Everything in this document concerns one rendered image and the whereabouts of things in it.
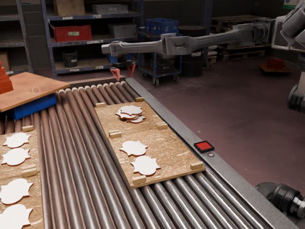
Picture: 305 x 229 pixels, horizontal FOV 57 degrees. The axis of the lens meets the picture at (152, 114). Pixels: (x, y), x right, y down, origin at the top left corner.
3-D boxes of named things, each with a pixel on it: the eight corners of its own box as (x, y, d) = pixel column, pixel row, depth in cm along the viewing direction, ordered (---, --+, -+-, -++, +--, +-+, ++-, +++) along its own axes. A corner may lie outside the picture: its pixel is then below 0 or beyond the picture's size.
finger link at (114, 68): (111, 81, 162) (108, 65, 159) (121, 78, 166) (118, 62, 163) (119, 82, 157) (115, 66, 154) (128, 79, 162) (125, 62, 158)
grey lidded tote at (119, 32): (130, 33, 593) (129, 22, 582) (137, 36, 564) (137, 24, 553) (107, 35, 572) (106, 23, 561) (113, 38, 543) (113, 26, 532)
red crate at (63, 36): (88, 36, 567) (86, 22, 555) (92, 40, 530) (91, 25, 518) (54, 38, 545) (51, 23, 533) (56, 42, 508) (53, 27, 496)
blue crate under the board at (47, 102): (30, 94, 207) (27, 81, 203) (57, 103, 192) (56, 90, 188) (-12, 109, 184) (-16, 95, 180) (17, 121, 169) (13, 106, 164)
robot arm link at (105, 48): (119, 57, 150) (116, 41, 148) (99, 60, 153) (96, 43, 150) (125, 55, 161) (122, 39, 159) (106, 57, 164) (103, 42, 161)
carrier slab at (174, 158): (168, 129, 160) (168, 126, 159) (205, 170, 125) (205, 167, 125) (108, 140, 149) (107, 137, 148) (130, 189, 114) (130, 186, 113)
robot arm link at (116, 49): (180, 56, 129) (178, 32, 125) (173, 58, 125) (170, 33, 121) (117, 58, 156) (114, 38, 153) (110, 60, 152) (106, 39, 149)
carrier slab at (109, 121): (144, 102, 194) (144, 100, 194) (167, 129, 160) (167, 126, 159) (94, 109, 184) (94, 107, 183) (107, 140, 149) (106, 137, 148)
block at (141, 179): (145, 179, 117) (145, 174, 116) (147, 182, 116) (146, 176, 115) (131, 182, 115) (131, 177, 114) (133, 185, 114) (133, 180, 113)
